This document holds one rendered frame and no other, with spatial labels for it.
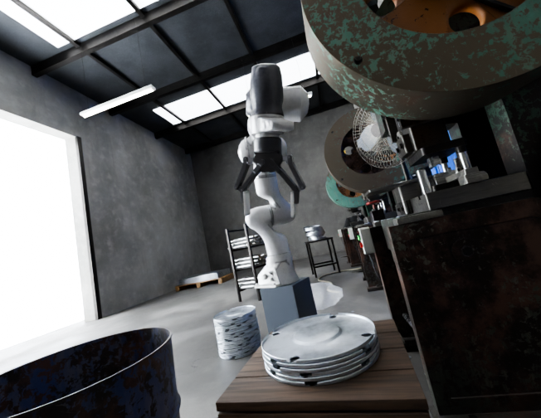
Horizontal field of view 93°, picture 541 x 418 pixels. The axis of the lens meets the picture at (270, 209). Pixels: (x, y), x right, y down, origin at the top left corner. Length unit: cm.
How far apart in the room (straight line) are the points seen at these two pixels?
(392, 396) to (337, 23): 92
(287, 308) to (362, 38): 102
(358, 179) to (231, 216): 631
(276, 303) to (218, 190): 765
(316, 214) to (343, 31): 709
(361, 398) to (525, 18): 95
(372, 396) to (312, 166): 765
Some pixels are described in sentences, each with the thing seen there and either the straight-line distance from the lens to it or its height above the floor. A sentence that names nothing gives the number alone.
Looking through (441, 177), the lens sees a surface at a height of 76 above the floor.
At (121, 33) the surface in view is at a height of 414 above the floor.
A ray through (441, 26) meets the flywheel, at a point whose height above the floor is 116.
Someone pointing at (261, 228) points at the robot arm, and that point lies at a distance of 122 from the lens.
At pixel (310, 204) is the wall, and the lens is 786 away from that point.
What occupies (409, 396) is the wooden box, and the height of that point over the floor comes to 35.
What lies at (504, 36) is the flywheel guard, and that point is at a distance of 97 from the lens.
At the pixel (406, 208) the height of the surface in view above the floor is 67.
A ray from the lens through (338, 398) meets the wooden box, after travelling 59.
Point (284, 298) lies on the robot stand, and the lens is 121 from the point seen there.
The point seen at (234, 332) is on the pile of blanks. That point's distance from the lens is 179.
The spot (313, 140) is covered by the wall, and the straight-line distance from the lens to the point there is 828.
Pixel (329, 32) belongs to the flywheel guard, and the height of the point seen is 121.
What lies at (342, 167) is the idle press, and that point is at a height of 122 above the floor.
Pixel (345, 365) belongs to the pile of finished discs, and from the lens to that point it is 63.
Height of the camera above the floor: 65
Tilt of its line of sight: 7 degrees up
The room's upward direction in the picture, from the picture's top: 12 degrees counter-clockwise
